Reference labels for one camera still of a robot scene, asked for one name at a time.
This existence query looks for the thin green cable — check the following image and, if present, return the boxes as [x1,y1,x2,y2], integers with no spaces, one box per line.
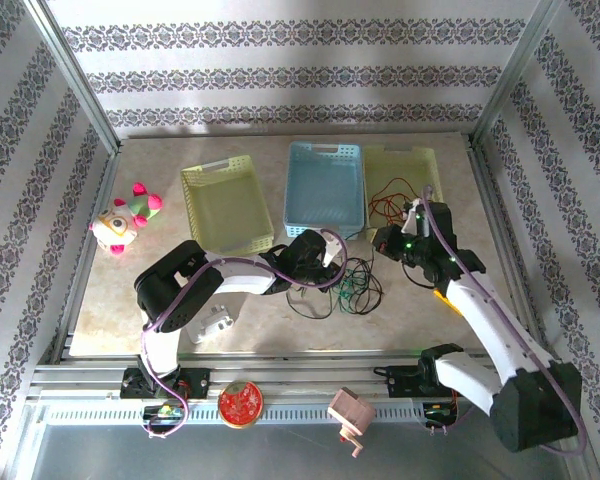
[328,229,370,315]

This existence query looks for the thin red cable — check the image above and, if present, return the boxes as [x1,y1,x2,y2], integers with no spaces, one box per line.
[368,176,417,230]

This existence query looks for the white plastic block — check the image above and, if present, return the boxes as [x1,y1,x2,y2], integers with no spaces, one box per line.
[185,303,235,345]

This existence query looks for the slotted grey cable duct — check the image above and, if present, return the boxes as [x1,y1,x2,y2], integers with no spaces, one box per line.
[44,403,431,425]

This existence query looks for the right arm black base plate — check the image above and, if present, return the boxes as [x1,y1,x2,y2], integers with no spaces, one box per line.
[374,364,434,399]

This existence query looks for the yellow flat object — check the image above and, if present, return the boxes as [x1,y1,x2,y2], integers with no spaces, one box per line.
[433,291,464,316]

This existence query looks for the red round patterned tin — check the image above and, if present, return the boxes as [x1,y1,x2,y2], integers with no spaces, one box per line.
[217,380,264,430]

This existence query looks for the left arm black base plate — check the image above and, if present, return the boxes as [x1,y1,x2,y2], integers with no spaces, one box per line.
[119,367,211,400]

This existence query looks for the white pink green plush toy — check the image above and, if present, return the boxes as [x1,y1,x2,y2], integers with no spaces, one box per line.
[88,182,164,257]

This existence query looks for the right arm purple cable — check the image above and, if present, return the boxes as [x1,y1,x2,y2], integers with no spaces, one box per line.
[422,185,589,456]

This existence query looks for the pale yellow perforated plastic basket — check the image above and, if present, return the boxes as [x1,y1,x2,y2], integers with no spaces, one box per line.
[362,145,444,236]

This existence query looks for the pink wooden crank toy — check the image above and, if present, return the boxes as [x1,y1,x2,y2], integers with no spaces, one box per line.
[327,387,377,460]

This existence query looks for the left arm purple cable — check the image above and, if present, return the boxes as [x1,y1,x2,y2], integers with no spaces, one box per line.
[140,228,349,439]

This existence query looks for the aluminium frame post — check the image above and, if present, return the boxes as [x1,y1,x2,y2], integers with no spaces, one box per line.
[471,0,567,147]
[22,0,122,154]

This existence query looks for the lime green perforated plastic basket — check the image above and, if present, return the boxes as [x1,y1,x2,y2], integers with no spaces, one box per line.
[180,154,275,265]

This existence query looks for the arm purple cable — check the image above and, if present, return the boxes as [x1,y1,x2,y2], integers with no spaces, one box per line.
[140,228,349,439]
[422,185,589,456]

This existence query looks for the aluminium rail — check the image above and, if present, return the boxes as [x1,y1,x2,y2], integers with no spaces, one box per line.
[29,349,576,401]

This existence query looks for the thin black cable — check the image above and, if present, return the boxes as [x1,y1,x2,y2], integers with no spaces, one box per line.
[285,243,384,321]

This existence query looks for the light blue perforated plastic basket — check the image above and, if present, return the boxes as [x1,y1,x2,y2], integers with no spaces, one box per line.
[283,140,366,240]

